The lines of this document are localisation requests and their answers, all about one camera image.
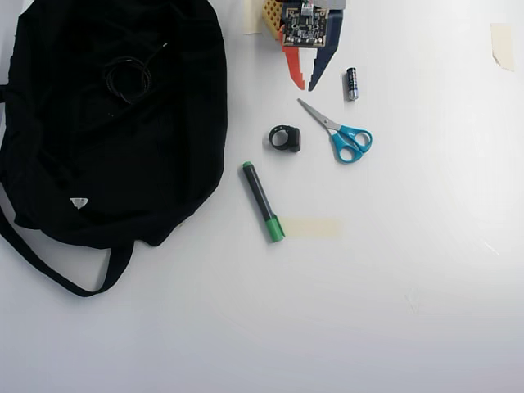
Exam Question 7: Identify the navy gripper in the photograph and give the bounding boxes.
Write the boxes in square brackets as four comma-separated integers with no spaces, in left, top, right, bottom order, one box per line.
[279,0,349,93]

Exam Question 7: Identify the black braided cable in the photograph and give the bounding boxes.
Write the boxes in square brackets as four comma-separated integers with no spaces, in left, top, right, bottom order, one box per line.
[103,40,169,104]

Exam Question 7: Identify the yellow perforated robot base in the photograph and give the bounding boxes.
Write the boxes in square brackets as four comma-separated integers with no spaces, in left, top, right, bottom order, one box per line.
[261,0,287,42]

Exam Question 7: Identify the black cloth bag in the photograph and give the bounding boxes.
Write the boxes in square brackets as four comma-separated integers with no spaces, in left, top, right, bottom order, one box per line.
[0,0,229,299]

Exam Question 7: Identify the black silver battery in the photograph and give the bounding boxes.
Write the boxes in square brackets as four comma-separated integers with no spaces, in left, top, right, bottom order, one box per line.
[343,67,361,102]

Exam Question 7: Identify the beige masking tape strip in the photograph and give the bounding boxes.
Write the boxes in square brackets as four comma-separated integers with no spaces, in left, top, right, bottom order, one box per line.
[490,22,516,73]
[282,218,343,239]
[244,0,263,35]

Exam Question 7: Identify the green capped black marker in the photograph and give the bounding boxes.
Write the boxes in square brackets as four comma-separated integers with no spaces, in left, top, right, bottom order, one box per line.
[241,161,287,243]

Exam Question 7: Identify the black camera circuit board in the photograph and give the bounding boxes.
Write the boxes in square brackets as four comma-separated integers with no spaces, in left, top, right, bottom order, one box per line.
[280,6,332,49]

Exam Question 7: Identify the blue handled scissors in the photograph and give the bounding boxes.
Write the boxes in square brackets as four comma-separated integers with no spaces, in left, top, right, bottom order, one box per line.
[297,97,375,165]

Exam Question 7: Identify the black ring strap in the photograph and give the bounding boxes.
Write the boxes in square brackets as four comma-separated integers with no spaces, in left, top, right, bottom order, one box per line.
[269,124,303,155]

